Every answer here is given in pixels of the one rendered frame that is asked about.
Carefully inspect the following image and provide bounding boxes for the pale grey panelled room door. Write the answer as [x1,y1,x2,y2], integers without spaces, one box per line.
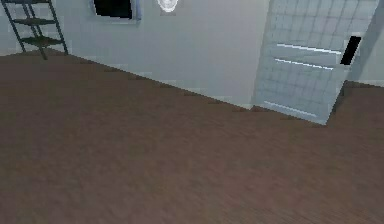
[251,0,381,126]

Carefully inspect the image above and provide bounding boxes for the dark green ladder shelf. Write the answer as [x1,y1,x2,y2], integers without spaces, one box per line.
[0,0,70,61]

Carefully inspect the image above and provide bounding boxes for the white round wall ornament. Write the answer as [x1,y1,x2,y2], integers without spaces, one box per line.
[156,0,179,14]

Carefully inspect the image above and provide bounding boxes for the black door handle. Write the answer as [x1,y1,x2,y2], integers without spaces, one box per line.
[339,35,363,66]

